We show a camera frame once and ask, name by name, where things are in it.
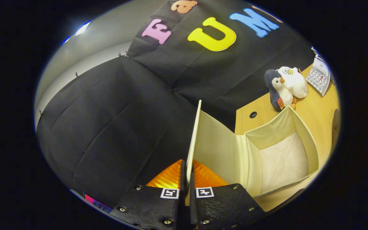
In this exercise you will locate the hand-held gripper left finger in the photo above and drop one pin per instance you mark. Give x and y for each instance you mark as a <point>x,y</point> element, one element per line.
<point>152,207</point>

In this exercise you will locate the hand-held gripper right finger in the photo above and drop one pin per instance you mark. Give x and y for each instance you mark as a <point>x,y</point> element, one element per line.
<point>222,207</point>

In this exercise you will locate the beige fabric storage box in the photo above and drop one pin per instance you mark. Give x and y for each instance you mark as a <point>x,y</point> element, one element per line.
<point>283,159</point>

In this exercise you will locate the brown fuzzy shoe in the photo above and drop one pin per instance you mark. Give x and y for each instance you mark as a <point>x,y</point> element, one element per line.
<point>336,127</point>

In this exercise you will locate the pink and blue packet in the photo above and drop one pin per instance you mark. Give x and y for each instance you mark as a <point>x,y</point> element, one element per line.
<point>96,203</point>

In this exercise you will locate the black backdrop cloth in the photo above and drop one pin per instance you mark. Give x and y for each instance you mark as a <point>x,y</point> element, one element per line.
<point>107,127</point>

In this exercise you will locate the grey white penguin plush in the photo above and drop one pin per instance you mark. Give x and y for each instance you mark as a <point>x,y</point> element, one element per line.
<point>278,91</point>

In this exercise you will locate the white duck plush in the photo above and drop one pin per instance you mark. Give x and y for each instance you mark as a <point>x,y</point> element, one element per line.
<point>295,83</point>

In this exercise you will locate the grey patterned book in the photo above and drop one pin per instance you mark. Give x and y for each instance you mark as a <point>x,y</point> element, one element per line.
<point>318,76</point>

